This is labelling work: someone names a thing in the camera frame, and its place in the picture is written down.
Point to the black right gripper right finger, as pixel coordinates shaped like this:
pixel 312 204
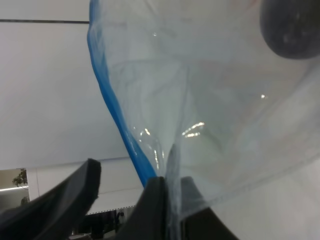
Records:
pixel 198 220

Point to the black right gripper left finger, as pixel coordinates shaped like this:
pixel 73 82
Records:
pixel 148 219

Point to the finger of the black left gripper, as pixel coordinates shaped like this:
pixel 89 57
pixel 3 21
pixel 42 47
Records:
pixel 52 215

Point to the clear zip bag blue zipper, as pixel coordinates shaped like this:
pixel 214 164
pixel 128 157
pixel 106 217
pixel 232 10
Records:
pixel 195 91

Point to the white cabinet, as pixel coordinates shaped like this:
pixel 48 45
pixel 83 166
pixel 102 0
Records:
pixel 120 186

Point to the purple eggplant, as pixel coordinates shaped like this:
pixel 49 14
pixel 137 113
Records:
pixel 291 28

